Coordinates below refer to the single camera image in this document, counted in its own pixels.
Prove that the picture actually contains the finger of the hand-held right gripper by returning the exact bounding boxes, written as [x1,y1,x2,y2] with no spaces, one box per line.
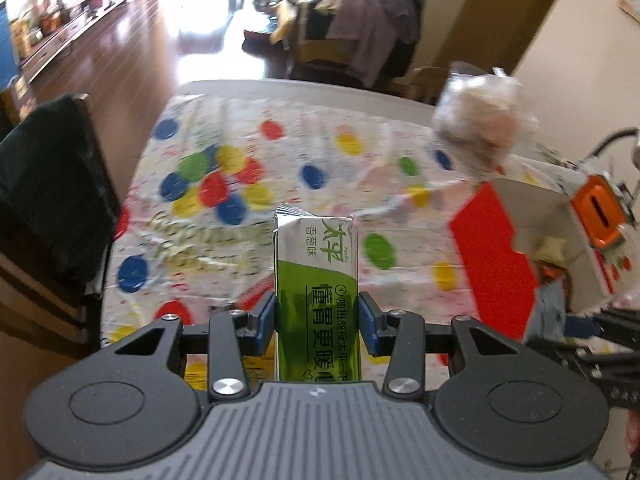
[532,280,572,345]

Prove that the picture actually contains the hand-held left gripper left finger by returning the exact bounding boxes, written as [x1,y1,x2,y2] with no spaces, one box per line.
[107,292,276,402]

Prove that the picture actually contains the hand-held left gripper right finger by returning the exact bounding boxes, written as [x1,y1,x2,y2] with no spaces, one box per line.
[357,291,530,395]

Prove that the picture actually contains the green cracker packet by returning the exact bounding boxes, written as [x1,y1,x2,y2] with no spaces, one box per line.
[273,203,363,383]

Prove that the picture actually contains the red cardboard box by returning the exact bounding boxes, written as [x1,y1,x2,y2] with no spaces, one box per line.
[449,177,632,346]

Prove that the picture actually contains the orange and green tissue box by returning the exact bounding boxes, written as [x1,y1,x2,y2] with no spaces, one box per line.
[570,170,640,261]

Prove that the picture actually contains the grey desk lamp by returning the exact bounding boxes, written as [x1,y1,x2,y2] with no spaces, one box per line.
[589,127,640,171]

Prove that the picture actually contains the polka dot tablecloth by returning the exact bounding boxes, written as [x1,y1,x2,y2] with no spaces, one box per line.
[100,91,626,393]

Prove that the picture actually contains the clear plastic tub with bag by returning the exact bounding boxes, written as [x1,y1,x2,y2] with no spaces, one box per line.
[432,62,538,183]

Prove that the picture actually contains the wooden chair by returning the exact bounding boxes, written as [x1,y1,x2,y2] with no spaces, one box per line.
[390,65,451,107]

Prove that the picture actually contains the black chair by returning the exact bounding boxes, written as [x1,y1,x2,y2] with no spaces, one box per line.
[0,92,122,303]

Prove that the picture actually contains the long TV cabinet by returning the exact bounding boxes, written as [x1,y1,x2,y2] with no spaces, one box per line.
[0,0,166,86]

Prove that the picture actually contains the blue cabinet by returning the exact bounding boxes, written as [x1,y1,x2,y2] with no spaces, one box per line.
[0,5,21,81]

